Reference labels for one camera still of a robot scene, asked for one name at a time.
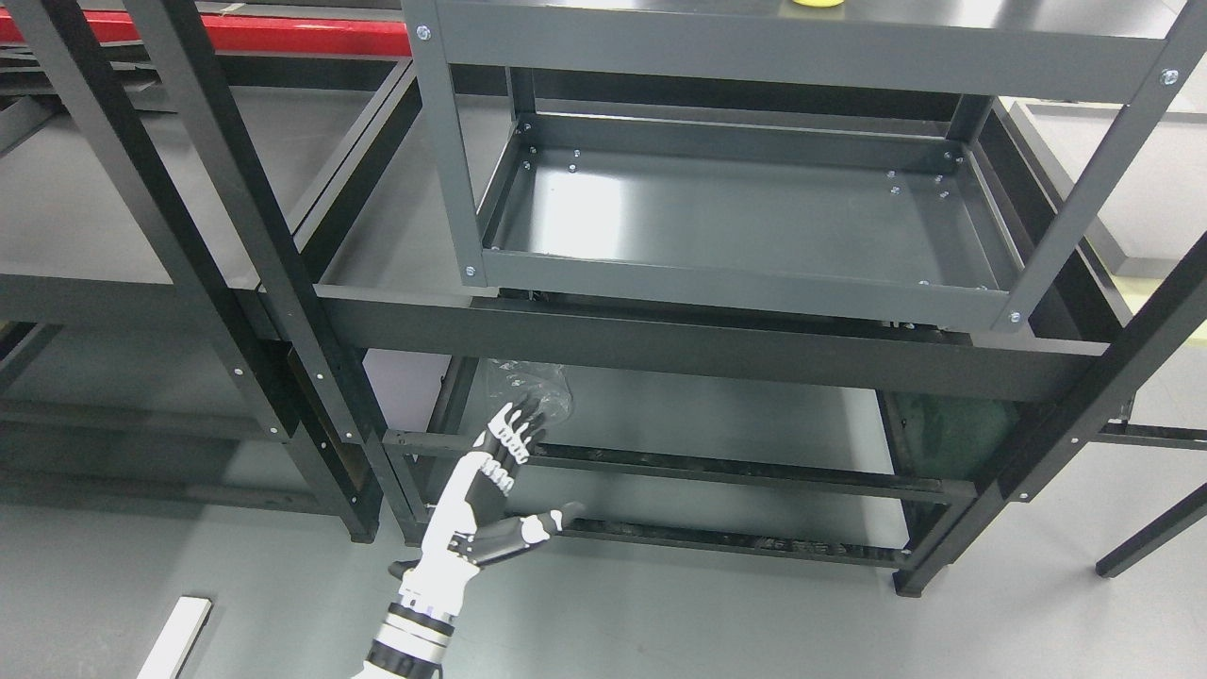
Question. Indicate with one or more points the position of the yellow plastic cup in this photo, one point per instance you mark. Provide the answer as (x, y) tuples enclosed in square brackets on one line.
[(819, 3)]

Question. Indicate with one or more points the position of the clear plastic bag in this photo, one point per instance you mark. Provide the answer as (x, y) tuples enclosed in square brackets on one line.
[(511, 380)]

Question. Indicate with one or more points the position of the black metal shelf rack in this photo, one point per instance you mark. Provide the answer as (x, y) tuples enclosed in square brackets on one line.
[(310, 390)]

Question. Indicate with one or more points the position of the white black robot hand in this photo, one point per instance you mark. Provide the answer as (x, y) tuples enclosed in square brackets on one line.
[(470, 528)]

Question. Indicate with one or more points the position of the red metal beam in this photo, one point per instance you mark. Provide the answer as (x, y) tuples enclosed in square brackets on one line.
[(231, 32)]

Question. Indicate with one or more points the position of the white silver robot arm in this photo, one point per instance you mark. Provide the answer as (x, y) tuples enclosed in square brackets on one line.
[(410, 643)]

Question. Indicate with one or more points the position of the white bar on floor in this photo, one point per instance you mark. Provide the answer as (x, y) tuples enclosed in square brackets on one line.
[(177, 638)]

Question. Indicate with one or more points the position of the grey metal shelf unit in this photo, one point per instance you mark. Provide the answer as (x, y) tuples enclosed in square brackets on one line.
[(893, 201)]

